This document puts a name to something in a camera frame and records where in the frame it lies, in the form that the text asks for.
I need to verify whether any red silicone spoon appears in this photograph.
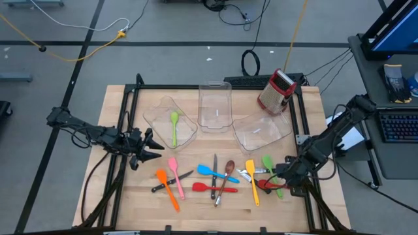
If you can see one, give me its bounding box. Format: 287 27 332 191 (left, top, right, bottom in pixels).
257 179 290 191

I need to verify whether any black coiled cable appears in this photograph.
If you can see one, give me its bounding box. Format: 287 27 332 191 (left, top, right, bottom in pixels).
240 0 272 77

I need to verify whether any red steel box grater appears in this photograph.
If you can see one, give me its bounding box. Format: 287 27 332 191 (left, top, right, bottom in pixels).
257 68 298 116

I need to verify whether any green silicone spatula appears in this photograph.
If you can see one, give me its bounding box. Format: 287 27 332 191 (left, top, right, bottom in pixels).
261 154 284 199

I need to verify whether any white blue container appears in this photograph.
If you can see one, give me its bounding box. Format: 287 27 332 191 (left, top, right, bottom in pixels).
407 71 418 98

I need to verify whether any yellow hanging cable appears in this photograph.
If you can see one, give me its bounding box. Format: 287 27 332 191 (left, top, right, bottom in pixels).
283 0 310 73

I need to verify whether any blue silicone spatula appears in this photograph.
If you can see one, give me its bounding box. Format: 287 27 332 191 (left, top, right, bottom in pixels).
197 164 240 184

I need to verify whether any yellow silicone spatula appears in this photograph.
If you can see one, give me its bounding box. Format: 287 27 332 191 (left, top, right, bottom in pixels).
245 159 261 207

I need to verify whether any red silicone spatula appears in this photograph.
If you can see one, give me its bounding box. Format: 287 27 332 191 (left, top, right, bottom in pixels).
191 182 238 193

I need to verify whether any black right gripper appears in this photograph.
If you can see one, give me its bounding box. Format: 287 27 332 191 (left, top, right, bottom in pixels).
276 152 314 196

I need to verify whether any black cable tangle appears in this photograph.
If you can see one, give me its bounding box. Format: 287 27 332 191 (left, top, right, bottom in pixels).
202 0 272 32

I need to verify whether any white cable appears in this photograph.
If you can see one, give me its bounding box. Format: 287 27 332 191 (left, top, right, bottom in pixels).
29 0 131 33

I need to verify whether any grey cart base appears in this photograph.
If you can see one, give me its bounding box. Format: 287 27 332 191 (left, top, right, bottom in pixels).
0 72 33 83

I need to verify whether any brown wooden spoon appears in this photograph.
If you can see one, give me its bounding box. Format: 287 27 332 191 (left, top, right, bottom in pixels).
214 159 236 208

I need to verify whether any grey computer desk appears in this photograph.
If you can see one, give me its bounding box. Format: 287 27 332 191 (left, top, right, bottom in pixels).
347 33 418 180

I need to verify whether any light green silicone spoon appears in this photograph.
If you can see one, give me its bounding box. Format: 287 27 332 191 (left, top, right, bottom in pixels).
170 111 180 148

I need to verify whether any black aluminium table frame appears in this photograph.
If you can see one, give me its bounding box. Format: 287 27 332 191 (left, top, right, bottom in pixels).
72 72 352 235

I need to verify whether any grey work glove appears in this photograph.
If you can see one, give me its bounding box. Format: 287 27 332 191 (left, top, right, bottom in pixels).
378 63 413 104

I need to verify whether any clear plastic bin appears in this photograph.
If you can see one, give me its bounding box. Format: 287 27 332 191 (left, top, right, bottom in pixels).
232 109 293 155
142 95 199 151
197 81 233 134

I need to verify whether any yellow extension cable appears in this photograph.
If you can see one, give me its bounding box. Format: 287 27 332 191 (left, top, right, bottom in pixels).
0 12 127 63

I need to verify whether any pink silicone spatula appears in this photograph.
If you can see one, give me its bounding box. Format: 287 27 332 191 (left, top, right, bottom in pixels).
168 157 185 200

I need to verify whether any orange silicone spatula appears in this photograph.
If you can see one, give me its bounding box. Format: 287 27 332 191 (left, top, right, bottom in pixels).
155 168 181 213

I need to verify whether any black caster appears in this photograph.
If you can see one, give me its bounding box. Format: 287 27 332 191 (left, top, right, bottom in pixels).
0 100 13 118

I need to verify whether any serrated black-handled knife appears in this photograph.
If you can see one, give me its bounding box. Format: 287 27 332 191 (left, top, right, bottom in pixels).
210 153 218 200

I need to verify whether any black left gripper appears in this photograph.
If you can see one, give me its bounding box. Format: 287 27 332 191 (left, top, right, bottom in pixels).
122 127 165 170

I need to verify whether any black computer monitor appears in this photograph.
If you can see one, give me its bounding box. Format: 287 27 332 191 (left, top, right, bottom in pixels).
361 0 418 61

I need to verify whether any black backlit keyboard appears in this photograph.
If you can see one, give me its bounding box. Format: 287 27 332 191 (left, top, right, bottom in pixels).
378 110 418 144

